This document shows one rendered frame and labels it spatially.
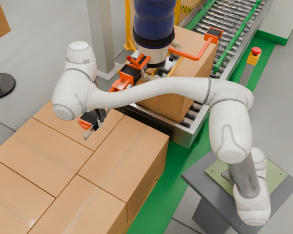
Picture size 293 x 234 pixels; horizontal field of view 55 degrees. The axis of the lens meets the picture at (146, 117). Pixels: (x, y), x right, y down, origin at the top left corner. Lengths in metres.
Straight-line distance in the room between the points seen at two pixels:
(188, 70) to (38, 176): 1.24
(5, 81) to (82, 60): 2.53
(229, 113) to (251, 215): 0.63
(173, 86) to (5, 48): 3.19
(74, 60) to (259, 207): 1.03
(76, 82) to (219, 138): 0.50
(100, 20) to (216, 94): 2.01
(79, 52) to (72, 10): 3.48
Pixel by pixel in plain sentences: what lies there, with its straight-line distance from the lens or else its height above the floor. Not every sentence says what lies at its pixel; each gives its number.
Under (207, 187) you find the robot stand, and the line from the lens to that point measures 1.72.
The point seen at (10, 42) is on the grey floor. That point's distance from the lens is 4.08.
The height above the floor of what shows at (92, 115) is 1.26.
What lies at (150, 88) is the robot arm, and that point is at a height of 1.55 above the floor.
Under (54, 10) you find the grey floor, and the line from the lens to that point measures 4.54.
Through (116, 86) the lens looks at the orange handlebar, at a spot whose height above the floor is 1.26.
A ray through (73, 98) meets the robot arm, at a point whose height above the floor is 1.61.
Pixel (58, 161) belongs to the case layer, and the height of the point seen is 0.54.
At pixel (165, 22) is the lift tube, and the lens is 1.48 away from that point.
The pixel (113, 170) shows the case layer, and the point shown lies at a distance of 1.95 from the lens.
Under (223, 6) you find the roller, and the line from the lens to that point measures 3.65.
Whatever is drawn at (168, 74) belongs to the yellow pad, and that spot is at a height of 1.13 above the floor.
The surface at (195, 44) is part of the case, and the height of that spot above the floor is 0.95.
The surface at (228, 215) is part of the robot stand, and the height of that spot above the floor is 0.75.
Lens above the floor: 2.27
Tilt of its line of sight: 52 degrees down
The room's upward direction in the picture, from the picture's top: 3 degrees clockwise
